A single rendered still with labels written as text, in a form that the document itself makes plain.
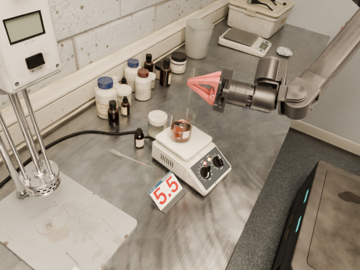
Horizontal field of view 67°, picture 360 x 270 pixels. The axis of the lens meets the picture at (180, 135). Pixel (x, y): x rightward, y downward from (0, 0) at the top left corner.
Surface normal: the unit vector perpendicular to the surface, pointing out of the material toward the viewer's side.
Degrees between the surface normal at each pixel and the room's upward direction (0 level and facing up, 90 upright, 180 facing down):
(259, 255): 0
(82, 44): 90
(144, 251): 0
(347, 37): 37
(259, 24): 93
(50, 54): 90
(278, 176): 0
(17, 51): 90
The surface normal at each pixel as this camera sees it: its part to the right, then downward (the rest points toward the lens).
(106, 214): 0.11, -0.73
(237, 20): -0.55, 0.56
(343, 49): -0.30, -0.30
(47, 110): 0.86, 0.41
